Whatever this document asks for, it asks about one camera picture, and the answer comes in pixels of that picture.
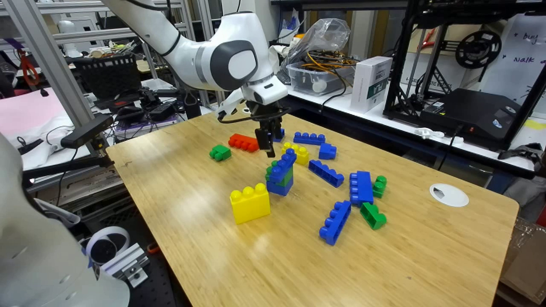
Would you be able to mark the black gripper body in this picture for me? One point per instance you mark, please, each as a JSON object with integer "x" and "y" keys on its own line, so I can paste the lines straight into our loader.
{"x": 269, "y": 116}

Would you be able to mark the green two-stud block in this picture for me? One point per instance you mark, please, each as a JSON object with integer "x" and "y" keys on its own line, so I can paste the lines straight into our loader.
{"x": 221, "y": 152}
{"x": 380, "y": 186}
{"x": 375, "y": 215}
{"x": 272, "y": 171}

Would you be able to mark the blue and green block stack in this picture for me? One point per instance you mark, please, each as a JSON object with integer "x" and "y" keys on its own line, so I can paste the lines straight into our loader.
{"x": 284, "y": 184}

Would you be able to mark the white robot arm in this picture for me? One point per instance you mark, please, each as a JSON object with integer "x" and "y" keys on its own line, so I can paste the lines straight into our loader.
{"x": 189, "y": 51}

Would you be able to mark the red long block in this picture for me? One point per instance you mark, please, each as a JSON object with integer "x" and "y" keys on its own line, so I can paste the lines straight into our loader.
{"x": 243, "y": 142}

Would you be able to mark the small yellow block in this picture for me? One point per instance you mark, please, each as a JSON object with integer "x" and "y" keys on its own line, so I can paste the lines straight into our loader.
{"x": 305, "y": 154}

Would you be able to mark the long blue block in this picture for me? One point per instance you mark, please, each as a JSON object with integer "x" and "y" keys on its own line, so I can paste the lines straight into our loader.
{"x": 335, "y": 222}
{"x": 310, "y": 138}
{"x": 327, "y": 173}

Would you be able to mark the clear plastic storage bin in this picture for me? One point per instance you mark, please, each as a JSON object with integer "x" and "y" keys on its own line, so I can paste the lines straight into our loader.
{"x": 318, "y": 80}

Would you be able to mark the large yellow block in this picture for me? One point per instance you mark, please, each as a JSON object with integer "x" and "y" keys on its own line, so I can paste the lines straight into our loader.
{"x": 250, "y": 203}

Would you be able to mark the clear plastic bag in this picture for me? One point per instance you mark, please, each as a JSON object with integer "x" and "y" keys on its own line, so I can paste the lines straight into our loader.
{"x": 322, "y": 36}

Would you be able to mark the wide blue block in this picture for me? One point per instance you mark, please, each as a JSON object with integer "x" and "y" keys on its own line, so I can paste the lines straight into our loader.
{"x": 361, "y": 188}

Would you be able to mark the white carton box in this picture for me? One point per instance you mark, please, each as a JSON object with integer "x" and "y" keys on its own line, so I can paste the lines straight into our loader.
{"x": 371, "y": 80}

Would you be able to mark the black equipment box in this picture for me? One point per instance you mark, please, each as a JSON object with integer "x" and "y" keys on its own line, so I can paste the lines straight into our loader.
{"x": 109, "y": 77}

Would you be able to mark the white tape roll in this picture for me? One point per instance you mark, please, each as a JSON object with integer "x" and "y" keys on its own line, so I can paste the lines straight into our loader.
{"x": 109, "y": 231}

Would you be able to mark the white table grommet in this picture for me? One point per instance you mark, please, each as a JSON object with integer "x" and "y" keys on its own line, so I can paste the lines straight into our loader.
{"x": 450, "y": 195}

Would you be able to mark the black filament spool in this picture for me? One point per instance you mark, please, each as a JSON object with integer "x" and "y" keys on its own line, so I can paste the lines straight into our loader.
{"x": 479, "y": 48}

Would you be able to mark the pink sheet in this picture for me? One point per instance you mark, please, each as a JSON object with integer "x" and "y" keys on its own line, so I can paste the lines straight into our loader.
{"x": 28, "y": 113}

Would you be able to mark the white workbench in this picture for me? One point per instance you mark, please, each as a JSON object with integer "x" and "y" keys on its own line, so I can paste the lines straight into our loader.
{"x": 530, "y": 138}

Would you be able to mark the white paper with writing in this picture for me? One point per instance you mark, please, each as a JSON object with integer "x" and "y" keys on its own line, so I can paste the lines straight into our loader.
{"x": 523, "y": 62}

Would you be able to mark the brown cardboard box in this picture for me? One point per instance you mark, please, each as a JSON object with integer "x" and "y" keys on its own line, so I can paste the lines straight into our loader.
{"x": 527, "y": 261}

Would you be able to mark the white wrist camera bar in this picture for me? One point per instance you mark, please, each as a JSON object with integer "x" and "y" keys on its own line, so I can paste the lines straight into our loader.
{"x": 233, "y": 103}

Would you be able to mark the black clamp bracket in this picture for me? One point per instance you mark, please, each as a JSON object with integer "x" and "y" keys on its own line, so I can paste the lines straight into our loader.
{"x": 86, "y": 132}

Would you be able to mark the grey metal bracket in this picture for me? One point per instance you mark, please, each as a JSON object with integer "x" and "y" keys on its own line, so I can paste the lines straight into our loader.
{"x": 129, "y": 265}

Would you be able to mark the black frame 3D printer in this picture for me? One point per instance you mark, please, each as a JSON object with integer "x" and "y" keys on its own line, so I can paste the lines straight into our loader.
{"x": 479, "y": 108}

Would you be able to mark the aluminium frame post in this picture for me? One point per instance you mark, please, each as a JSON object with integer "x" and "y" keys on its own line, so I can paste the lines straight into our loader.
{"x": 52, "y": 62}

